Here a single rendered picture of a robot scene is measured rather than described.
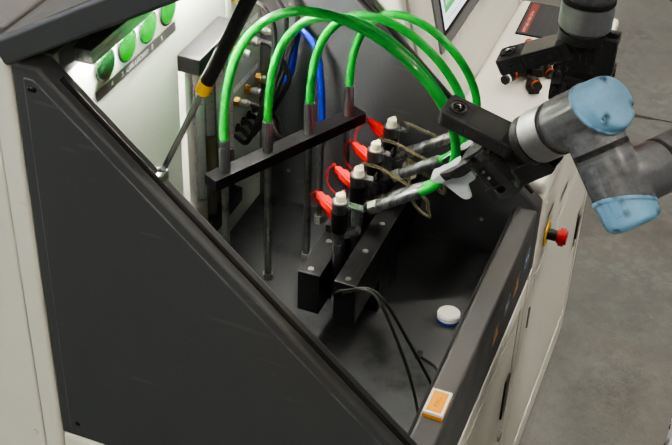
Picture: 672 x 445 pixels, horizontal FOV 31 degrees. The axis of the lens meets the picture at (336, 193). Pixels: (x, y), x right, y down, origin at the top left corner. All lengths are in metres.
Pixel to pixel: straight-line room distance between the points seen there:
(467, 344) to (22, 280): 0.67
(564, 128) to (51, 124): 0.65
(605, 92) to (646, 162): 0.11
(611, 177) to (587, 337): 1.85
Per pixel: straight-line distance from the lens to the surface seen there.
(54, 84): 1.55
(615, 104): 1.54
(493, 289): 1.98
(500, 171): 1.68
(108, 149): 1.56
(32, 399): 1.96
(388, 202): 1.84
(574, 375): 3.26
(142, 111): 1.83
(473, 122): 1.66
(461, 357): 1.85
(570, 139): 1.56
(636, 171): 1.56
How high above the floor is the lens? 2.21
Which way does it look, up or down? 36 degrees down
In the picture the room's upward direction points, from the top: 2 degrees clockwise
